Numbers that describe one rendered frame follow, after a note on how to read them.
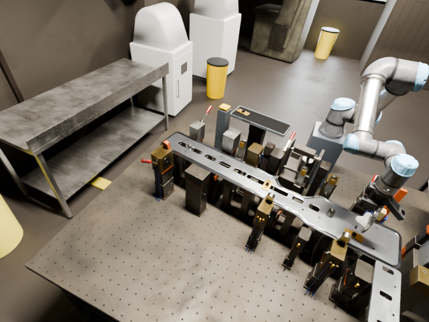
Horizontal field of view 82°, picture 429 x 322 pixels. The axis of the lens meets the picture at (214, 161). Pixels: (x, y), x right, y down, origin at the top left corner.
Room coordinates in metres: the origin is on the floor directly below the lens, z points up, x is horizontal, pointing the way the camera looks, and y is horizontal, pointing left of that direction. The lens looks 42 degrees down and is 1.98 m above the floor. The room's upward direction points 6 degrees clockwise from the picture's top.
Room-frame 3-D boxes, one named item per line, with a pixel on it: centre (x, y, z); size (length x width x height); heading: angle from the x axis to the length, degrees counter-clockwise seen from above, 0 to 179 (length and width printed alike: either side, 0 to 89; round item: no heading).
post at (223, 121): (1.48, -0.03, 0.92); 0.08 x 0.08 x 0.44; 62
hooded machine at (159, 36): (3.37, 0.83, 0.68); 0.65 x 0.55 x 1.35; 72
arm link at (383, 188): (0.69, -0.67, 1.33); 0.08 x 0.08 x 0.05
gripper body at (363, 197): (0.70, -0.66, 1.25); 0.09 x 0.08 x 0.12; 62
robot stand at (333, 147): (1.39, -0.73, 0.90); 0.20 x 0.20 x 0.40; 71
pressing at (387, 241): (0.95, -0.28, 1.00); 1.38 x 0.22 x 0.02; 62
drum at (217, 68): (3.92, 0.11, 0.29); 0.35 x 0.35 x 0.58
